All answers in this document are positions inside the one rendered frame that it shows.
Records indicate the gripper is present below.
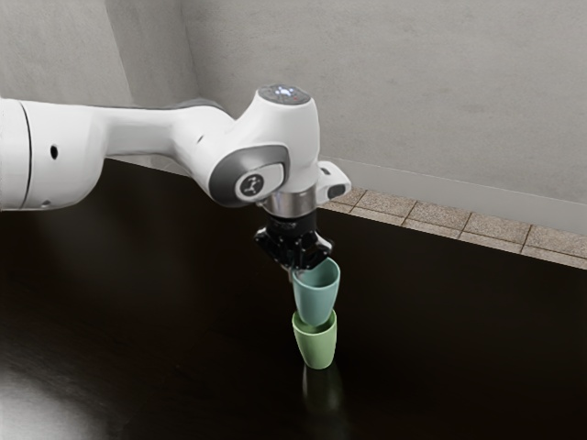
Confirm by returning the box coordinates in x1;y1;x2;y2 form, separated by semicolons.
254;209;334;270

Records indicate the teal cup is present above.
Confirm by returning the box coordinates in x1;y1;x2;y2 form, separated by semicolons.
292;258;342;325

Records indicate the green cup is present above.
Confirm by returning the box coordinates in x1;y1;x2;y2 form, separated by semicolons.
292;309;339;370

